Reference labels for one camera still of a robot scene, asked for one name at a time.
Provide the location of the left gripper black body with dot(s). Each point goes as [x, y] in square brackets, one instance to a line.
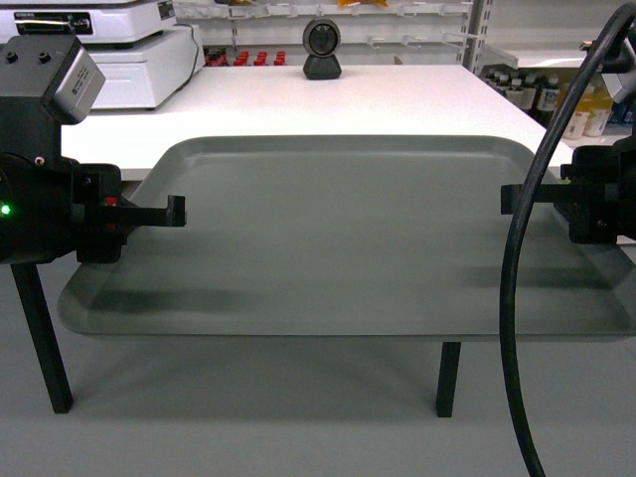
[96, 187]

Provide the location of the grey rectangular serving tray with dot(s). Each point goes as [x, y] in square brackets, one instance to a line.
[306, 236]

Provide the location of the white cash register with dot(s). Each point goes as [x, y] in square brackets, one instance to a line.
[143, 52]

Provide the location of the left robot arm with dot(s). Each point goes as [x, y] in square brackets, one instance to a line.
[52, 205]

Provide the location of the black round barcode scanner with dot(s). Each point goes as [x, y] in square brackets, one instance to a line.
[321, 40]

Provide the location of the white checkout table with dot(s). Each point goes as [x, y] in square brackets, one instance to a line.
[178, 374]

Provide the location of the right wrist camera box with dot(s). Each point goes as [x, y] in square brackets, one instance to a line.
[618, 73]

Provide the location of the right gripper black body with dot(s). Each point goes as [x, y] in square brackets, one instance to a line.
[601, 180]

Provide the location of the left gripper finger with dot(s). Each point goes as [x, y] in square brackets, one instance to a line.
[173, 215]

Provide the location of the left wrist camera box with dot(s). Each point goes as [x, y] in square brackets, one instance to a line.
[78, 89]

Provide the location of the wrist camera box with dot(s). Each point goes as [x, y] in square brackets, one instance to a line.
[78, 89]
[618, 73]

